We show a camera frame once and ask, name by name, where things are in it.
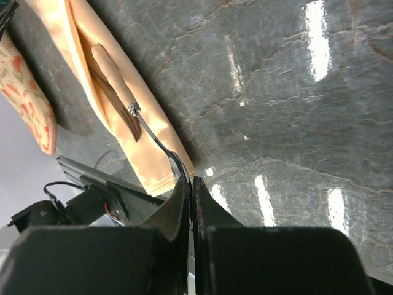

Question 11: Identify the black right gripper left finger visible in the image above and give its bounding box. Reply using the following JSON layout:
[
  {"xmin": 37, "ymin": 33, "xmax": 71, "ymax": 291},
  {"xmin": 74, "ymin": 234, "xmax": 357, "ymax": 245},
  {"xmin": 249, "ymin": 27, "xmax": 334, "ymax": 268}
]
[{"xmin": 1, "ymin": 178, "xmax": 190, "ymax": 294}]

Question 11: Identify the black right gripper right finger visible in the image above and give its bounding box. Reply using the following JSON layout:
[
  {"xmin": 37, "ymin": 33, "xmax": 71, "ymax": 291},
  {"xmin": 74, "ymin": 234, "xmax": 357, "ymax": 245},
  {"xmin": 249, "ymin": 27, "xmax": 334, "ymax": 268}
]
[{"xmin": 192, "ymin": 177, "xmax": 375, "ymax": 294}]

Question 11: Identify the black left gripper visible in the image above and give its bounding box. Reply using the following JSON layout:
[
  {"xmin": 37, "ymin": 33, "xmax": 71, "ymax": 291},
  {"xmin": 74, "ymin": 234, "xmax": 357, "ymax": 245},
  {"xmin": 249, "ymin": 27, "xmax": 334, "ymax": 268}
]
[{"xmin": 0, "ymin": 0, "xmax": 19, "ymax": 36}]

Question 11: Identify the peach cloth napkin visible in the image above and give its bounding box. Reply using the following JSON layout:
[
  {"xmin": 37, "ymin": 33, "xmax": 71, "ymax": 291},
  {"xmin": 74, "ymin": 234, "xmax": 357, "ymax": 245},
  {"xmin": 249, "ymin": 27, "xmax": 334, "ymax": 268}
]
[{"xmin": 27, "ymin": 1, "xmax": 195, "ymax": 197}]

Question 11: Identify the metal spoon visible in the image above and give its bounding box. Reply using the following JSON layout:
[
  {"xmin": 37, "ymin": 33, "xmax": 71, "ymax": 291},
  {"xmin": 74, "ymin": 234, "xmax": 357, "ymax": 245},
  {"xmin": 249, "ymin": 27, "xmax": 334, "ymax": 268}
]
[{"xmin": 91, "ymin": 44, "xmax": 191, "ymax": 186}]

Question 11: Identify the floral oven mitt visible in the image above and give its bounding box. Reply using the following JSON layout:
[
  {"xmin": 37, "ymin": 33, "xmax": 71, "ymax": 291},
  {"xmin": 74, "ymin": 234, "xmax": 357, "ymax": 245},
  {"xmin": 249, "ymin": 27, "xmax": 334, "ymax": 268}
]
[{"xmin": 1, "ymin": 32, "xmax": 57, "ymax": 155}]

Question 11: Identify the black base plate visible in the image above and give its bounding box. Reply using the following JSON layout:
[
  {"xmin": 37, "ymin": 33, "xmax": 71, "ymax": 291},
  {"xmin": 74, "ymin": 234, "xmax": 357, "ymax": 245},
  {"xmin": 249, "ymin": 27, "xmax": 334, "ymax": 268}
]
[{"xmin": 57, "ymin": 156, "xmax": 165, "ymax": 226}]

